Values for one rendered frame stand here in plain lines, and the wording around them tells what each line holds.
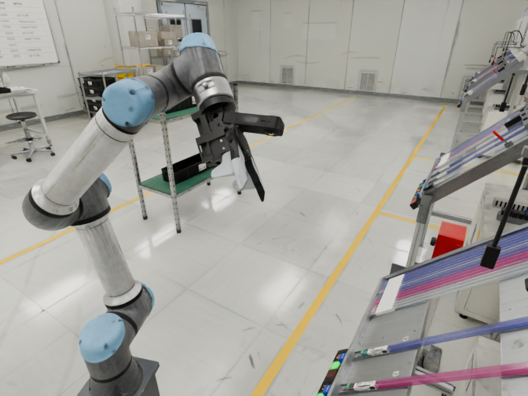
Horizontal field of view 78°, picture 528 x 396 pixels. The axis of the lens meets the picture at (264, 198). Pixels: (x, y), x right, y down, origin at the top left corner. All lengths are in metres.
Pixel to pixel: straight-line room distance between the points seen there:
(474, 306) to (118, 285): 1.85
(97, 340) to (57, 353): 1.15
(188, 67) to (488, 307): 1.98
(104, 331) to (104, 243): 0.24
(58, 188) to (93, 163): 0.11
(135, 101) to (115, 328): 0.66
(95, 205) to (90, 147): 0.29
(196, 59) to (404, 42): 8.71
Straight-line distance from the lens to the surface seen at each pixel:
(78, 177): 0.74
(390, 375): 0.89
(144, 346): 2.03
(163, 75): 0.72
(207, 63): 0.69
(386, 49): 9.38
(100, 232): 1.00
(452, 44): 9.16
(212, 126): 0.65
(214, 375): 1.85
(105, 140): 0.67
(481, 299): 2.22
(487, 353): 1.32
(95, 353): 1.05
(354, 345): 1.03
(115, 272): 1.06
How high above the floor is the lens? 1.51
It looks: 27 degrees down
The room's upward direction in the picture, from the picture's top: straight up
